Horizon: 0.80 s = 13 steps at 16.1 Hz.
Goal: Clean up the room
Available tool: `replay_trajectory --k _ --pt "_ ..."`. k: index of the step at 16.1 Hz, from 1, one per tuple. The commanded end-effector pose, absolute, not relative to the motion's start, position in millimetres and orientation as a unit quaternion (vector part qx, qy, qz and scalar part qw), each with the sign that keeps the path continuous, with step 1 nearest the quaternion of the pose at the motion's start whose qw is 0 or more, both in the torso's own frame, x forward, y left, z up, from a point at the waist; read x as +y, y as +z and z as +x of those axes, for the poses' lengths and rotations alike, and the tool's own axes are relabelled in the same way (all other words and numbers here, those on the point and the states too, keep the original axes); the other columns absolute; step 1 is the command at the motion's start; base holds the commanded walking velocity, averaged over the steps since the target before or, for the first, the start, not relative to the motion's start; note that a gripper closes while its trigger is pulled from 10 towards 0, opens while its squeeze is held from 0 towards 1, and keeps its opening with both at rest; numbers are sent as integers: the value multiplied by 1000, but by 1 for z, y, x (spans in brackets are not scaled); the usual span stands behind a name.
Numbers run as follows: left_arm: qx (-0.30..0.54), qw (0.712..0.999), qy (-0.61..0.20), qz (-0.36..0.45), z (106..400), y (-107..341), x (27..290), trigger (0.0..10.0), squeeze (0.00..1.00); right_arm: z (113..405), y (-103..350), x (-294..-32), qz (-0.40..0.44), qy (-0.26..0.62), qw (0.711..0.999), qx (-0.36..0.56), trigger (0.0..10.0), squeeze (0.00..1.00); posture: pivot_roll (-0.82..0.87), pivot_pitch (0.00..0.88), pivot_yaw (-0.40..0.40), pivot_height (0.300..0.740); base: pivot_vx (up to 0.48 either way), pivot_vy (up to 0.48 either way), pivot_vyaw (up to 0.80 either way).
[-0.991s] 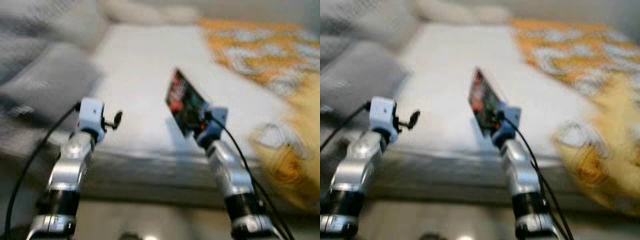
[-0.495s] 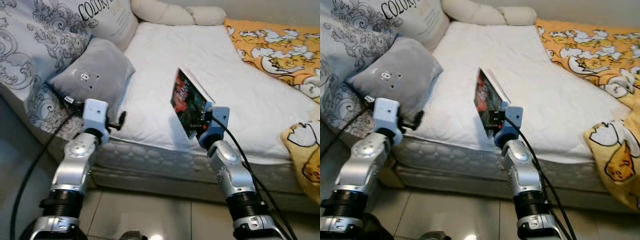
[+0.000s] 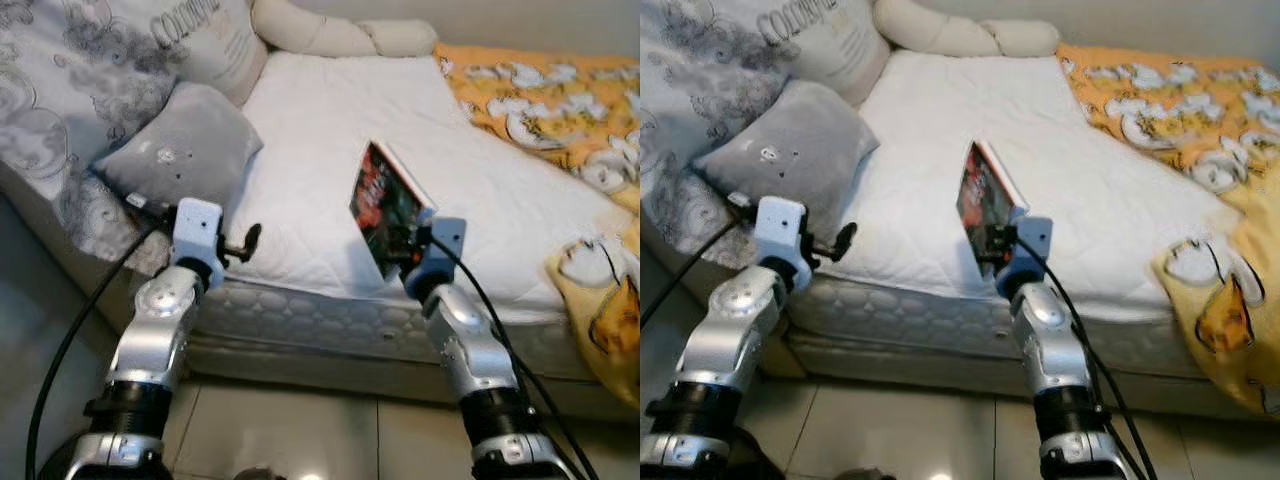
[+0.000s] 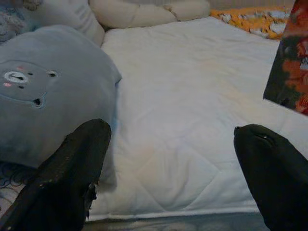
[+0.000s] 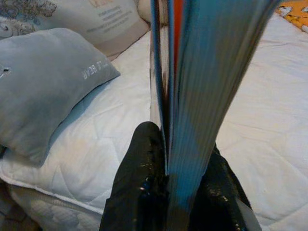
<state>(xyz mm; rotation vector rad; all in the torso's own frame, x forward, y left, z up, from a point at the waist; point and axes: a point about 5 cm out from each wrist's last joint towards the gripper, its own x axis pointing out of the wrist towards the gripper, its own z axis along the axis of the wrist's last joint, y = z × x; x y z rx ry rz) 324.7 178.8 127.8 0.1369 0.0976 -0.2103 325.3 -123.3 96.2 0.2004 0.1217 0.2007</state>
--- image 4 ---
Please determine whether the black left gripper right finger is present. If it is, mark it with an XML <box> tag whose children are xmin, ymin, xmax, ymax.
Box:
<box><xmin>233</xmin><ymin>124</ymin><xmax>308</xmax><ymax>231</ymax></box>

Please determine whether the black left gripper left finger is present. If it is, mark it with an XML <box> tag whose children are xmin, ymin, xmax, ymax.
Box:
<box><xmin>0</xmin><ymin>118</ymin><xmax>112</xmax><ymax>231</ymax></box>

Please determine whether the grey bear pillow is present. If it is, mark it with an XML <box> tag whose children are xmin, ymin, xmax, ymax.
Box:
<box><xmin>0</xmin><ymin>25</ymin><xmax>123</xmax><ymax>169</ymax></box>

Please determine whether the dark red cover book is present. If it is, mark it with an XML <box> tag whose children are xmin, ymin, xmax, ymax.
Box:
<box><xmin>263</xmin><ymin>0</ymin><xmax>308</xmax><ymax>115</ymax></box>

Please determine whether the yellow egg cartoon blanket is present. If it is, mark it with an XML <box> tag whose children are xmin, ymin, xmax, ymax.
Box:
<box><xmin>210</xmin><ymin>6</ymin><xmax>293</xmax><ymax>40</ymax></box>

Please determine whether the white quilted mattress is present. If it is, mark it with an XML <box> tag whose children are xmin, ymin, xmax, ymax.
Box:
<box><xmin>89</xmin><ymin>16</ymin><xmax>308</xmax><ymax>221</ymax></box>

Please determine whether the grey quilted bed base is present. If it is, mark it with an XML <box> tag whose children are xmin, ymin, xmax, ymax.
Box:
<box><xmin>84</xmin><ymin>213</ymin><xmax>265</xmax><ymax>231</ymax></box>

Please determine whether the beige bolster cushion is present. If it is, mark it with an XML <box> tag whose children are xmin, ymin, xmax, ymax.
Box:
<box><xmin>88</xmin><ymin>0</ymin><xmax>211</xmax><ymax>29</ymax></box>

